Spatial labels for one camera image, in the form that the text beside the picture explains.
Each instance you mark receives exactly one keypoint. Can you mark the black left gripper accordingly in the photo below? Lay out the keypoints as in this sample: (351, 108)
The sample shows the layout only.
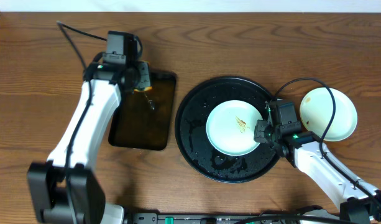
(145, 76)

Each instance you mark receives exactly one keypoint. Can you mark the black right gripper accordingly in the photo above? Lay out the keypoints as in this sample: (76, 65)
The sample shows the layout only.
(258, 134)

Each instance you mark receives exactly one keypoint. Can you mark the green yellow sponge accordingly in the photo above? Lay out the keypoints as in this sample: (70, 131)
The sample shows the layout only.
(143, 83)

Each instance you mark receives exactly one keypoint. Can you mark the light blue plate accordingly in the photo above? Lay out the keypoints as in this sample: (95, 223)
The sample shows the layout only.
(319, 106)
(230, 127)

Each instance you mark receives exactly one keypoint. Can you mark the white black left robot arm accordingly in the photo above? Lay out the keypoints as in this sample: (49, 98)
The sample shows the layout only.
(64, 189)

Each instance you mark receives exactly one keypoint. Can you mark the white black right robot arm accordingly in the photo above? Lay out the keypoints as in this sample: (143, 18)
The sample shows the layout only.
(357, 200)

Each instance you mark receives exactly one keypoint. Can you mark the black rectangular water tray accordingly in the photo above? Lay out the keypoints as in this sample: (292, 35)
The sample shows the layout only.
(142, 121)

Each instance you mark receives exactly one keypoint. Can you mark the black round tray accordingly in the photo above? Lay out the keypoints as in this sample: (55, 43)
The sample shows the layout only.
(192, 140)

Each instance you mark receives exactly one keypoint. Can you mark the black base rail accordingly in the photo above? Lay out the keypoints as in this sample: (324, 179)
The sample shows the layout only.
(153, 218)

